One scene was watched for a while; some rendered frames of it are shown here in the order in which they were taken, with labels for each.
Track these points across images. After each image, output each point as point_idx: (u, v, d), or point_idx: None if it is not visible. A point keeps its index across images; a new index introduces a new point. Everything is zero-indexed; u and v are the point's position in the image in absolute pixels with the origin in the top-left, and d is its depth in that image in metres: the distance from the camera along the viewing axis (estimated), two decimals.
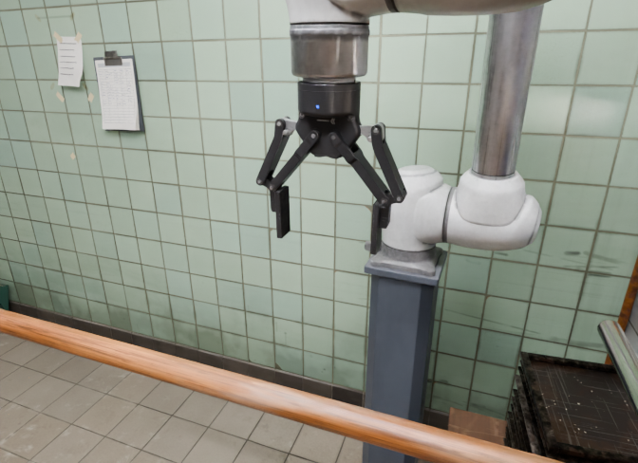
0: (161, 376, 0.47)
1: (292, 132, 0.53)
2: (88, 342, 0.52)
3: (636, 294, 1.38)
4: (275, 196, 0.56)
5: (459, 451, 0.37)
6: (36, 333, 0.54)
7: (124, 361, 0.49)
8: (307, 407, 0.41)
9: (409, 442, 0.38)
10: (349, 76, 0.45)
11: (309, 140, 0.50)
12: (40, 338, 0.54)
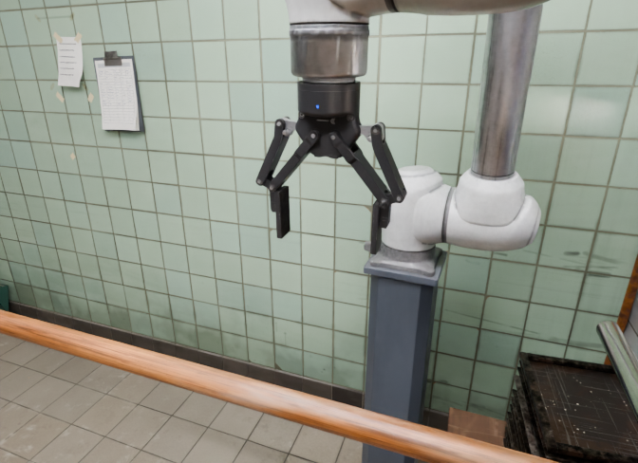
0: (160, 377, 0.47)
1: (292, 132, 0.53)
2: (87, 343, 0.52)
3: (635, 294, 1.38)
4: (275, 196, 0.56)
5: (458, 451, 0.37)
6: (36, 334, 0.54)
7: (123, 361, 0.49)
8: (306, 408, 0.42)
9: (407, 443, 0.38)
10: (349, 76, 0.45)
11: (309, 140, 0.50)
12: (39, 339, 0.54)
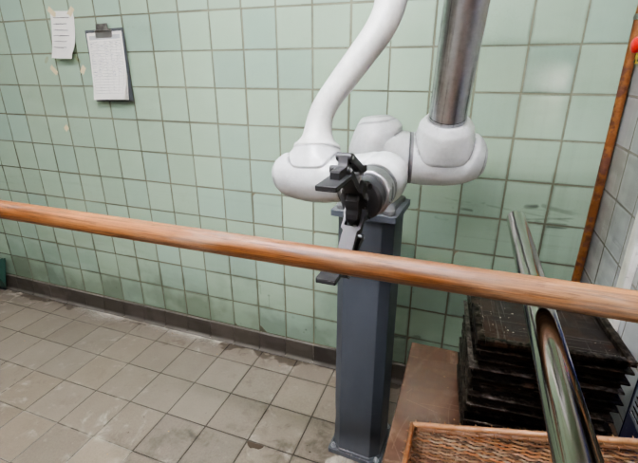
0: (121, 231, 0.57)
1: None
2: (63, 212, 0.61)
3: (590, 244, 1.48)
4: None
5: (348, 256, 0.46)
6: (19, 211, 0.64)
7: (92, 223, 0.59)
8: (235, 240, 0.51)
9: (311, 255, 0.48)
10: None
11: (344, 214, 0.70)
12: (23, 213, 0.64)
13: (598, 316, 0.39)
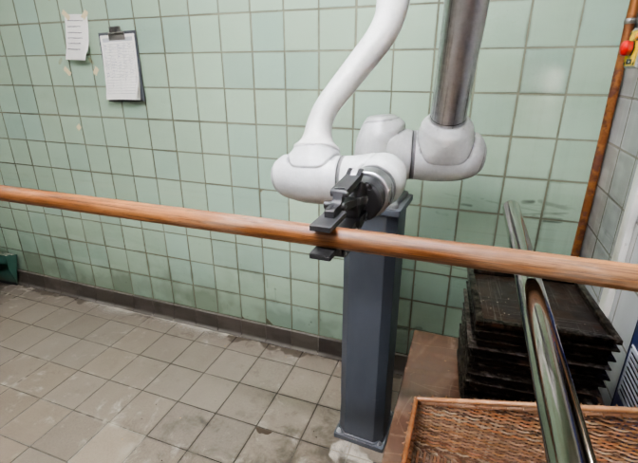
0: (159, 216, 0.64)
1: None
2: (104, 201, 0.68)
3: (584, 237, 1.55)
4: None
5: (363, 235, 0.53)
6: (64, 199, 0.71)
7: (132, 210, 0.66)
8: (263, 223, 0.58)
9: (330, 235, 0.55)
10: None
11: None
12: (66, 202, 0.71)
13: (577, 283, 0.46)
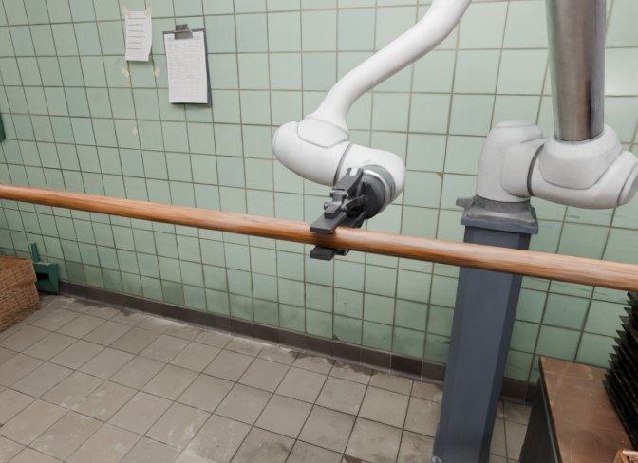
0: (159, 215, 0.64)
1: None
2: (103, 199, 0.68)
3: None
4: None
5: (364, 235, 0.53)
6: (63, 197, 0.71)
7: (131, 208, 0.66)
8: (263, 222, 0.58)
9: (331, 234, 0.55)
10: None
11: (342, 212, 0.69)
12: (65, 200, 0.70)
13: (577, 284, 0.46)
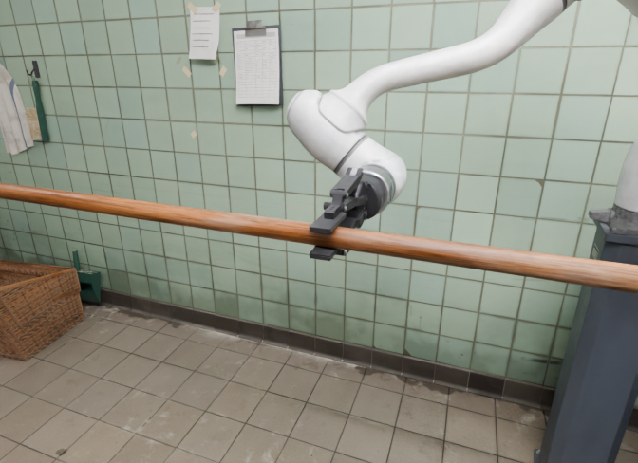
0: (159, 215, 0.64)
1: None
2: (103, 199, 0.68)
3: None
4: None
5: (364, 235, 0.53)
6: (63, 197, 0.71)
7: (131, 208, 0.66)
8: (263, 222, 0.58)
9: (331, 234, 0.55)
10: None
11: (342, 212, 0.69)
12: (65, 200, 0.70)
13: (577, 284, 0.46)
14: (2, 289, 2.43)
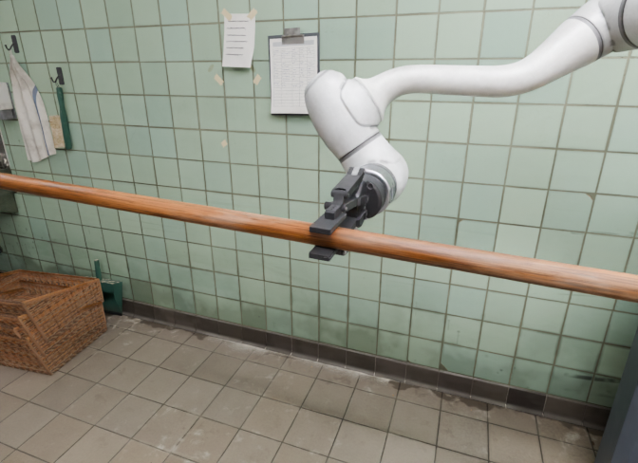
0: (159, 210, 0.64)
1: (353, 230, 0.69)
2: (103, 193, 0.68)
3: None
4: None
5: (364, 237, 0.53)
6: (62, 189, 0.70)
7: (131, 202, 0.65)
8: (263, 220, 0.58)
9: (331, 235, 0.55)
10: None
11: None
12: (65, 192, 0.70)
13: (575, 291, 0.46)
14: (23, 300, 2.38)
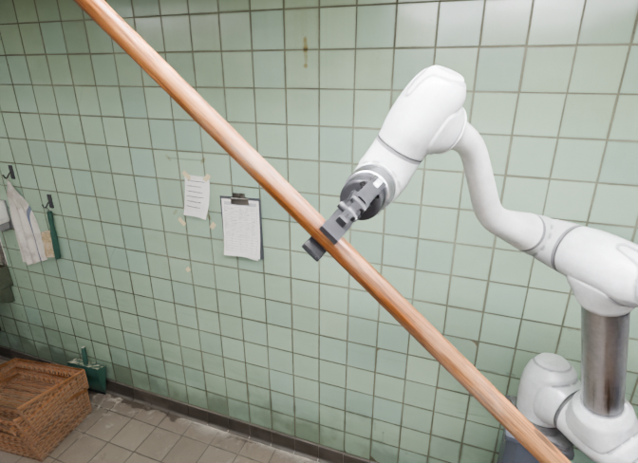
0: (181, 98, 0.55)
1: None
2: (127, 30, 0.56)
3: None
4: None
5: (359, 262, 0.55)
6: None
7: (155, 66, 0.56)
8: (281, 185, 0.55)
9: (332, 241, 0.55)
10: (367, 171, 0.73)
11: None
12: None
13: (478, 400, 0.56)
14: (18, 386, 2.74)
